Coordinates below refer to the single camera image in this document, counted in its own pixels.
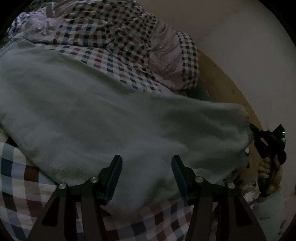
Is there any checkered crumpled quilt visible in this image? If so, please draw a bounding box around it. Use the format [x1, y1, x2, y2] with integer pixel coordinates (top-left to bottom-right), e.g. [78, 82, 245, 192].
[6, 1, 199, 92]

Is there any checkered bed sheet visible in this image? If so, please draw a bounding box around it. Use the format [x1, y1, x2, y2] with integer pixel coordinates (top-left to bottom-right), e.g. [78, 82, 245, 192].
[0, 43, 232, 241]

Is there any wooden headboard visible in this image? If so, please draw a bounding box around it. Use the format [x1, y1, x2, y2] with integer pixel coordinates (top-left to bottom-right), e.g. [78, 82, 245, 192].
[198, 51, 266, 198]

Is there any person's right hand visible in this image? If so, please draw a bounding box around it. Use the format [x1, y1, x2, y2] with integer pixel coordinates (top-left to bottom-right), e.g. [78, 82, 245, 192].
[257, 156, 283, 197]

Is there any green fleece garment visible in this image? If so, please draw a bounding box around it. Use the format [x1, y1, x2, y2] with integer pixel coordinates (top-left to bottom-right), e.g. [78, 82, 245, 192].
[0, 37, 255, 227]

